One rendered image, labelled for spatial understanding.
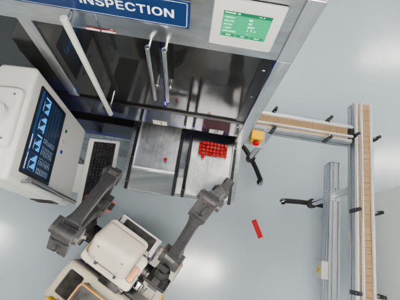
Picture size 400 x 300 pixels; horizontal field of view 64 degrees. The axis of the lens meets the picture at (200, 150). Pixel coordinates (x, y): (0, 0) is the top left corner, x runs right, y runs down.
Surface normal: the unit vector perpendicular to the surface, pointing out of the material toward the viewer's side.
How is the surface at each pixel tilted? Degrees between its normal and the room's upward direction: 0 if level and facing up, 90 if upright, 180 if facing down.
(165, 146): 0
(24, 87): 0
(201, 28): 90
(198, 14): 90
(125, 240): 43
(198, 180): 0
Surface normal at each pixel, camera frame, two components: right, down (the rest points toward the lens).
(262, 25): -0.15, 0.94
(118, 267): -0.37, 0.37
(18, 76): 0.07, -0.31
